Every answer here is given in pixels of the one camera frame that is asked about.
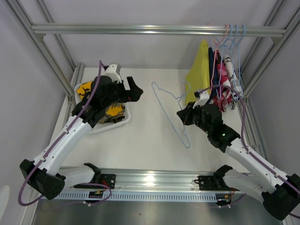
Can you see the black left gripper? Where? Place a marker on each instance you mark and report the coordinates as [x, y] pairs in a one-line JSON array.
[[133, 95]]

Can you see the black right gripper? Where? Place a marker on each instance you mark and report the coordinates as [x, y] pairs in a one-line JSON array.
[[184, 114]]

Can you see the yellow grey camouflage trousers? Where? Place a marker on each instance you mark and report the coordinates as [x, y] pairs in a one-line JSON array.
[[101, 109]]

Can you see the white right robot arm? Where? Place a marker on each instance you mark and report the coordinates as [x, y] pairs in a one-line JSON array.
[[276, 190]]

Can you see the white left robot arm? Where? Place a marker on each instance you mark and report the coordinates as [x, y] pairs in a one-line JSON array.
[[65, 140]]

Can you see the lime green trousers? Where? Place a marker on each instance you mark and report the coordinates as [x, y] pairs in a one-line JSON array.
[[198, 78]]

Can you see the pink camouflage trousers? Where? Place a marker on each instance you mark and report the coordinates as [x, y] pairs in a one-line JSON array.
[[220, 96]]

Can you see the white newspaper print trousers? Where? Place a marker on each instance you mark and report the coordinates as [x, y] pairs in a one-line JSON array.
[[232, 76]]

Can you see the dark blue denim trousers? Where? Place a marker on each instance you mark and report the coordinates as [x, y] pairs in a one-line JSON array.
[[216, 73]]

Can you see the white plastic basket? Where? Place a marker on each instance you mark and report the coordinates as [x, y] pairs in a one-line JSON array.
[[101, 127]]

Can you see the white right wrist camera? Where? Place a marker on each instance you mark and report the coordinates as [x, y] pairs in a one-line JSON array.
[[202, 98]]

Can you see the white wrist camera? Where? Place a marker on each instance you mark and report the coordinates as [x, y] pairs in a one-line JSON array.
[[202, 98], [113, 71]]

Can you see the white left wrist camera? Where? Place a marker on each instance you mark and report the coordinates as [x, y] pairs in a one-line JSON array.
[[113, 71]]

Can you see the front aluminium mounting rail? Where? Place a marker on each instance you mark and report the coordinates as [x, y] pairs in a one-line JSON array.
[[98, 181]]

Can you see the pink wire hanger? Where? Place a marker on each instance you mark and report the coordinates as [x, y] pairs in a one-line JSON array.
[[217, 44]]

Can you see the aluminium hanging rail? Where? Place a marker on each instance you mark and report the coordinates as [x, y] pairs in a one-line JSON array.
[[128, 29]]

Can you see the slotted cable duct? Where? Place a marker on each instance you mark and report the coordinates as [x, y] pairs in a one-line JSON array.
[[137, 196]]

